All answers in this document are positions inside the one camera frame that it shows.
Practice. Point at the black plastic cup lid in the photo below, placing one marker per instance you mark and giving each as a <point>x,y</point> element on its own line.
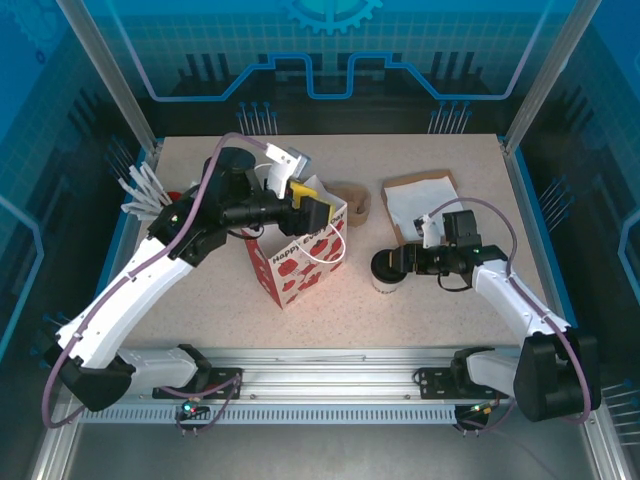
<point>380,270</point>

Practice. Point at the white paper coffee cup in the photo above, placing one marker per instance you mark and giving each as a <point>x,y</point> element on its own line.
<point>385,289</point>

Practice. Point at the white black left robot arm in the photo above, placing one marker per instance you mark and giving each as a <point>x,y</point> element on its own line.
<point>125,295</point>

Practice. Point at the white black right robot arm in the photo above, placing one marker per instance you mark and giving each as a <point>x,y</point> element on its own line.
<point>510,295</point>

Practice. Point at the white paper napkin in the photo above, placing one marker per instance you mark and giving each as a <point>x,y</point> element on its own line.
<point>425,205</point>

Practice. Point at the white red printed paper bag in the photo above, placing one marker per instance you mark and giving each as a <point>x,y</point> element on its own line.
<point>300,280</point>

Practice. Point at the brown cardboard sheet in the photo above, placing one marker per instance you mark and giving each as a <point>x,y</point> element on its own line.
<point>395,180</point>

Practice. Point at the red holder cup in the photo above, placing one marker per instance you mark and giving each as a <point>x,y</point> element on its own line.
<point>175,198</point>

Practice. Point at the white wrapped straw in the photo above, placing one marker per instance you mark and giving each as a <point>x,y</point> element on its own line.
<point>142,191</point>
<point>150,215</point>
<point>156,180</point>
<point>142,206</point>
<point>147,184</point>

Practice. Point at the small LED circuit board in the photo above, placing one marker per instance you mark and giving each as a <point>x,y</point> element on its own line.
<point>480,410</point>
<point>189,410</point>

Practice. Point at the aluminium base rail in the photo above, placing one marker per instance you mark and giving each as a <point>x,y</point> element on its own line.
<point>325,372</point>

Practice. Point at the aluminium frame post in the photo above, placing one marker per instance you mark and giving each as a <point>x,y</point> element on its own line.
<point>550,75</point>
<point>110,75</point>

